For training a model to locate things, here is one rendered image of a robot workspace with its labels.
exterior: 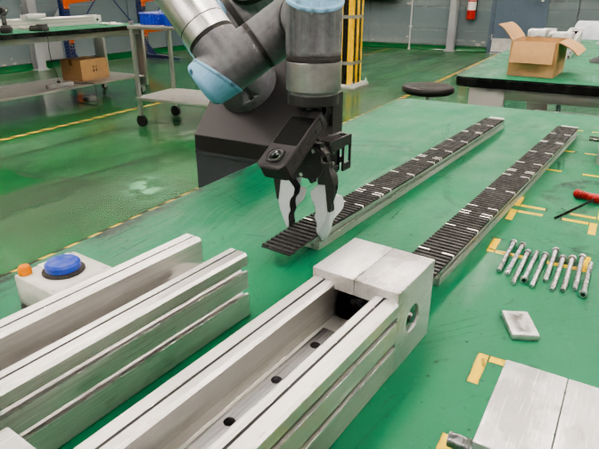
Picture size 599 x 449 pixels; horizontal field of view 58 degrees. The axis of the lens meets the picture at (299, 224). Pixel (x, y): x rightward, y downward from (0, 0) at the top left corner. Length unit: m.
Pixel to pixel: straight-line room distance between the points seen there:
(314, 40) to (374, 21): 11.75
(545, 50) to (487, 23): 9.08
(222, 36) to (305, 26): 0.15
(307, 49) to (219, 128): 0.65
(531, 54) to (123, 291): 2.34
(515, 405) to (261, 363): 0.21
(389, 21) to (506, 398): 12.01
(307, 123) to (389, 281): 0.28
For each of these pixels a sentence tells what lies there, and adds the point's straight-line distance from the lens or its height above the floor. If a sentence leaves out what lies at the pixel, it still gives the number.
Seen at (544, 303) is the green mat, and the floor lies 0.78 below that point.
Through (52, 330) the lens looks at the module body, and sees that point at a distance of 0.58.
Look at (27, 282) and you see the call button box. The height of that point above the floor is 0.84.
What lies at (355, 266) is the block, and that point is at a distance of 0.58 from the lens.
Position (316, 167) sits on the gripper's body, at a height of 0.92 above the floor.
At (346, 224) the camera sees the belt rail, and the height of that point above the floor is 0.79.
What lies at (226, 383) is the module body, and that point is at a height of 0.85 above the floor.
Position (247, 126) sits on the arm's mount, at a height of 0.85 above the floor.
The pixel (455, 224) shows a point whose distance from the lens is 0.87.
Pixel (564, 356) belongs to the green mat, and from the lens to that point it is 0.67.
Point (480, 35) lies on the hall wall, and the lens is 11.82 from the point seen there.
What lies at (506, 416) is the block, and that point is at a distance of 0.42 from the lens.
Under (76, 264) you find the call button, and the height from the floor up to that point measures 0.85.
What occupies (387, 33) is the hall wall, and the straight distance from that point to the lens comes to 12.38.
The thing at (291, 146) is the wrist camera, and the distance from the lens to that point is 0.72.
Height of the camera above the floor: 1.14
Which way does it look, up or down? 23 degrees down
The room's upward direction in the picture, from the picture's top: straight up
